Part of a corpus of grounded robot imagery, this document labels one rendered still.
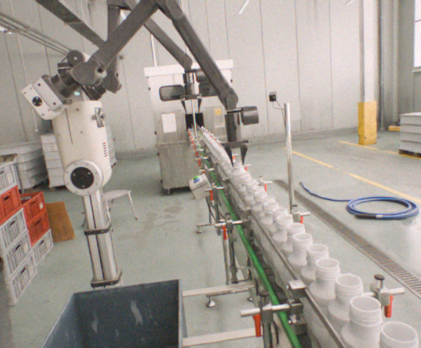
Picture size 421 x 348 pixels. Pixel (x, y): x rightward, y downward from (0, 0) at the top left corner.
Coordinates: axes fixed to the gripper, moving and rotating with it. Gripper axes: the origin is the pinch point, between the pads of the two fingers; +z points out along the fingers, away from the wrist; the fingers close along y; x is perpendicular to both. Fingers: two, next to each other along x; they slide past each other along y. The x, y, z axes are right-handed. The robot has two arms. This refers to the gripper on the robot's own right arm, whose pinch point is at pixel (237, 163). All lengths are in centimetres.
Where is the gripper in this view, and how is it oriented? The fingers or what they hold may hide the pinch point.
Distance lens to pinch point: 134.2
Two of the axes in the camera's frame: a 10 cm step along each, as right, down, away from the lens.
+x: -0.9, -1.8, 9.8
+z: 1.4, 9.7, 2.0
